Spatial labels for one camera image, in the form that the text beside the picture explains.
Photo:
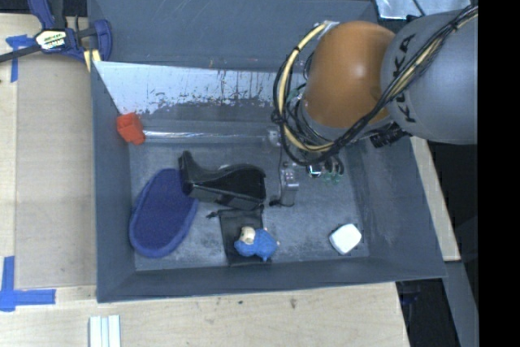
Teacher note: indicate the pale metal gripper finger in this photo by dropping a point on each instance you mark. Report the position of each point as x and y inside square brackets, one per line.
[290, 191]

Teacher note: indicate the grey metal bin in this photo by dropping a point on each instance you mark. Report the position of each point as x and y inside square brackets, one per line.
[227, 24]

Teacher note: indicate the white rounded block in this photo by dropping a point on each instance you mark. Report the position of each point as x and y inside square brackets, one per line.
[345, 238]

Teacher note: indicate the clear tube with red cap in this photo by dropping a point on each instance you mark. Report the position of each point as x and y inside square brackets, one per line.
[131, 129]

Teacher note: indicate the blue toy figure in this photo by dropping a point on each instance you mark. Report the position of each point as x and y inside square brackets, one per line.
[260, 245]

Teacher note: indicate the blue oval pad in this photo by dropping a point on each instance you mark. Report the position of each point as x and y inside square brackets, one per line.
[162, 213]

